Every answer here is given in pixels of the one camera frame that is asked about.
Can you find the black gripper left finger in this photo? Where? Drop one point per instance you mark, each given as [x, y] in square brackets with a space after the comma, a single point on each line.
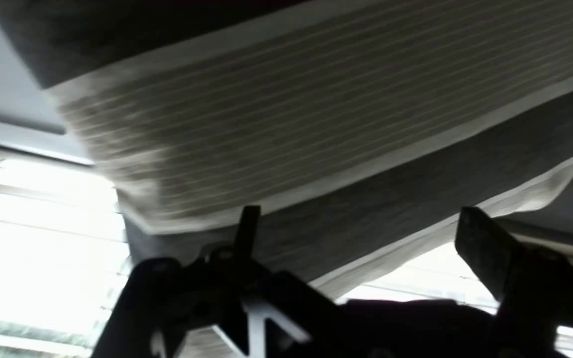
[167, 310]

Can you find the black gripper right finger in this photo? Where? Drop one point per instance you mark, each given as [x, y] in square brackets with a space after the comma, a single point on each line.
[551, 298]

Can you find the white striped knit cloth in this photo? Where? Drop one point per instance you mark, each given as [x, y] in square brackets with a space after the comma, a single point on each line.
[326, 119]

